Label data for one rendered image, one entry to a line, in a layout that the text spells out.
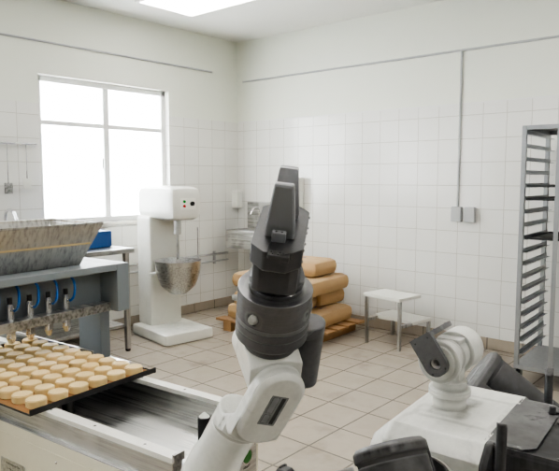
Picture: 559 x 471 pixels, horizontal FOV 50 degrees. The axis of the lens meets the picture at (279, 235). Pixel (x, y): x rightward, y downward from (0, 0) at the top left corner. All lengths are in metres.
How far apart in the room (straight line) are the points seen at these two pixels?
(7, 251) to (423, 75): 4.47
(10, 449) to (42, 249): 0.57
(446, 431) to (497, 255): 4.54
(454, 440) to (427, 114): 4.91
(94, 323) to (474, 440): 1.56
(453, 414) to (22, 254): 1.35
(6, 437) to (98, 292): 0.59
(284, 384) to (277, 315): 0.09
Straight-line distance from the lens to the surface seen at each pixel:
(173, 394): 1.69
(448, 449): 0.89
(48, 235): 1.93
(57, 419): 1.58
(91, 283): 2.10
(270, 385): 0.72
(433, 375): 0.92
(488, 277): 5.46
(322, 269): 5.49
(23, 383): 1.76
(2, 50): 5.57
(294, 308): 0.68
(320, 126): 6.30
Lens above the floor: 1.46
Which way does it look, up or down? 5 degrees down
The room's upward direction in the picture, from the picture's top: straight up
